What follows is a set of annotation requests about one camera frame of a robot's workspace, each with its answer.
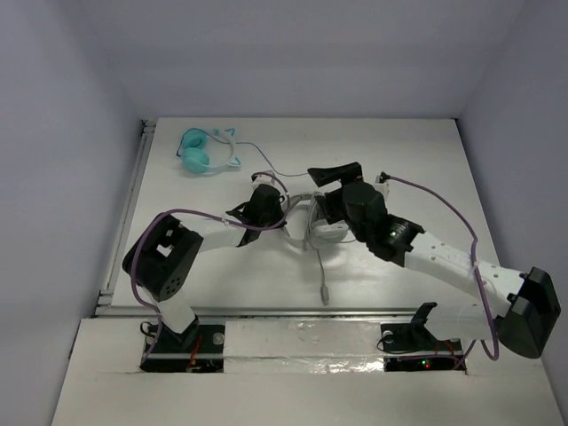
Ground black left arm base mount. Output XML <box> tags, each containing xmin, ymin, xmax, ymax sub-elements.
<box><xmin>140</xmin><ymin>320</ymin><xmax>225</xmax><ymax>374</ymax></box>

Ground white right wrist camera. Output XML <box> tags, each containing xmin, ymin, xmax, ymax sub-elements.
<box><xmin>372</xmin><ymin>171</ymin><xmax>391</xmax><ymax>199</ymax></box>

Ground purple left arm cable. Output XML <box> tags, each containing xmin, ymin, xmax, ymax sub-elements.
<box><xmin>130</xmin><ymin>171</ymin><xmax>294</xmax><ymax>369</ymax></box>

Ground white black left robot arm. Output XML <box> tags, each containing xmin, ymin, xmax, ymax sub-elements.
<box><xmin>122</xmin><ymin>184</ymin><xmax>285</xmax><ymax>350</ymax></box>

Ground teal cat-ear headphones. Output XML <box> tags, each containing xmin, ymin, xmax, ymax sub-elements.
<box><xmin>176</xmin><ymin>128</ymin><xmax>242</xmax><ymax>175</ymax></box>

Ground aluminium rail at table front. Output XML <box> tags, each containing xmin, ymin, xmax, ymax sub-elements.
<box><xmin>91</xmin><ymin>304</ymin><xmax>489</xmax><ymax>320</ymax></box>

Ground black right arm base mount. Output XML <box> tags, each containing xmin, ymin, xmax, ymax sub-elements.
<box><xmin>376</xmin><ymin>302</ymin><xmax>467</xmax><ymax>373</ymax></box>

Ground grey headphone cable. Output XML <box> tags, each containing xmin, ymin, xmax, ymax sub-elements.
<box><xmin>304</xmin><ymin>194</ymin><xmax>356</xmax><ymax>306</ymax></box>

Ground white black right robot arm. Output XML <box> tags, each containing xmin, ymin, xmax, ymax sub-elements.
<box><xmin>308</xmin><ymin>162</ymin><xmax>561</xmax><ymax>359</ymax></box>

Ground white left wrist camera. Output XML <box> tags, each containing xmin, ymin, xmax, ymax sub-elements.
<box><xmin>251</xmin><ymin>170</ymin><xmax>277</xmax><ymax>190</ymax></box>

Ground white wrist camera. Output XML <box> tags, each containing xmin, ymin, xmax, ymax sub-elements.
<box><xmin>372</xmin><ymin>171</ymin><xmax>391</xmax><ymax>199</ymax></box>
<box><xmin>251</xmin><ymin>170</ymin><xmax>277</xmax><ymax>190</ymax></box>

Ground white over-ear headphones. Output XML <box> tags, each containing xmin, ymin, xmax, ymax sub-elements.
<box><xmin>280</xmin><ymin>193</ymin><xmax>349</xmax><ymax>251</ymax></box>

